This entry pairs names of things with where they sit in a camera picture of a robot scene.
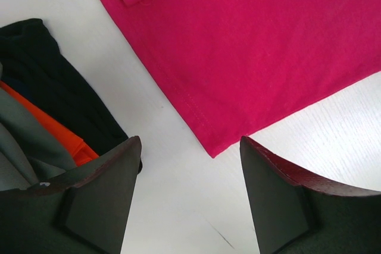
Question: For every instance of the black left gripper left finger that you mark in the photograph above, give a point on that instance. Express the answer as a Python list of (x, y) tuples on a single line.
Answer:
[(84, 210)]

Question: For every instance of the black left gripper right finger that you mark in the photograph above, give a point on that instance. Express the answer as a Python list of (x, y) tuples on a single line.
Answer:
[(297, 211)]

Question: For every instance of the pink t shirt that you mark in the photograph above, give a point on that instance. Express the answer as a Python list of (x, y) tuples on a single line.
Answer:
[(233, 67)]

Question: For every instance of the orange folded t shirt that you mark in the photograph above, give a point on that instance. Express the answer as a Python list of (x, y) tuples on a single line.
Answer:
[(79, 150)]

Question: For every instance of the grey folded t shirt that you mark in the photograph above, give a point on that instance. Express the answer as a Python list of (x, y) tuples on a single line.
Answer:
[(29, 153)]

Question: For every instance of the black folded t shirt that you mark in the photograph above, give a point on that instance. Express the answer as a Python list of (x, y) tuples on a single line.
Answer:
[(32, 65)]

